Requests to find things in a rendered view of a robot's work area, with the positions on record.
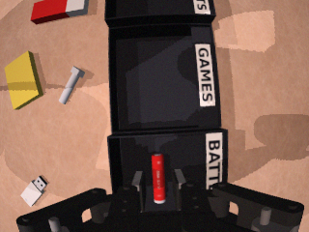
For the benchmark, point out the red battery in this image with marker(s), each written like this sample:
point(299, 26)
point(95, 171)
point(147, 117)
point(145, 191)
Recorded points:
point(158, 178)

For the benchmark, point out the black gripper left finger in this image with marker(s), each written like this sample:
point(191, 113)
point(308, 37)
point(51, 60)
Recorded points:
point(66, 215)

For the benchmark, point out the black three-compartment bin rack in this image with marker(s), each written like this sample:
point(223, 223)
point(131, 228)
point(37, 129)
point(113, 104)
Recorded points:
point(153, 79)

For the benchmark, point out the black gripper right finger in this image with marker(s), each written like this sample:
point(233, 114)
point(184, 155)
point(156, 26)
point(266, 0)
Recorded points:
point(257, 211)

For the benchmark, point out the white usb stick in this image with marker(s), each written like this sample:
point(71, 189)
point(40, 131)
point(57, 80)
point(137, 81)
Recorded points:
point(34, 191)

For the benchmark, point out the yellow flat square pad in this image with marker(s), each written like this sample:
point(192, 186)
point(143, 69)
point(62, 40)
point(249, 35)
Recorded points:
point(23, 80)

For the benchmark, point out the red and white eraser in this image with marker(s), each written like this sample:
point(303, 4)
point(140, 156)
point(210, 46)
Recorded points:
point(49, 10)

